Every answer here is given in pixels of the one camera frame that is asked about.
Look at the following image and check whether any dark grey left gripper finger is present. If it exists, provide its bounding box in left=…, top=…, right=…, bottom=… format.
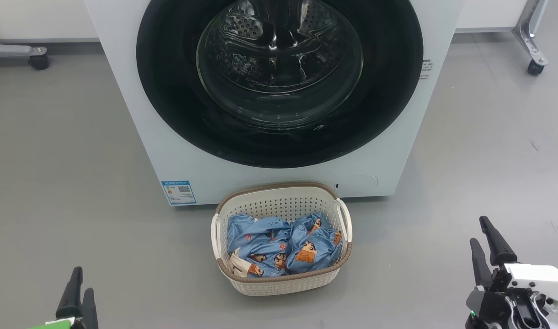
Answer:
left=75, top=288, right=99, bottom=329
left=56, top=267, right=84, bottom=319

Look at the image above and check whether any grey stand leg black caster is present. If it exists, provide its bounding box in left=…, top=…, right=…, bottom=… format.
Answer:
left=513, top=0, right=549, bottom=76
left=0, top=39, right=49, bottom=70

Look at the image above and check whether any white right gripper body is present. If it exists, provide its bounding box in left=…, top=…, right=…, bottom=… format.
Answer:
left=465, top=263, right=558, bottom=329

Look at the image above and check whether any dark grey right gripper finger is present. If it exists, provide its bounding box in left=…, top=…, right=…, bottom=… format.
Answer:
left=479, top=216, right=518, bottom=266
left=470, top=238, right=493, bottom=288

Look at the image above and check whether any washing machine door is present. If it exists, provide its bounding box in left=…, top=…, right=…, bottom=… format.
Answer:
left=136, top=0, right=424, bottom=169

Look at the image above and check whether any cream perforated laundry basket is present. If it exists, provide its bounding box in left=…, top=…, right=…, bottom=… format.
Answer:
left=211, top=181, right=353, bottom=296

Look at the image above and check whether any blue cartoon shirt cream collar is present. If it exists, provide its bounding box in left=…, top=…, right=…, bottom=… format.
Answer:
left=227, top=212, right=293, bottom=278

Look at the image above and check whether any white front-load washing machine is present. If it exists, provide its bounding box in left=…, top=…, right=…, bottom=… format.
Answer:
left=84, top=0, right=464, bottom=206

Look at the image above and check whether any blue energy label sticker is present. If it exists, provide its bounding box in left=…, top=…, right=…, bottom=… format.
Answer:
left=161, top=180, right=197, bottom=205

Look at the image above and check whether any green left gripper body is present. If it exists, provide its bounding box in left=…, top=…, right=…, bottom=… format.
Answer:
left=30, top=318, right=76, bottom=329

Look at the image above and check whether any blue cartoon pants elastic waist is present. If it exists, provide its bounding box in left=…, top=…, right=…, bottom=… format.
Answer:
left=286, top=212, right=343, bottom=274

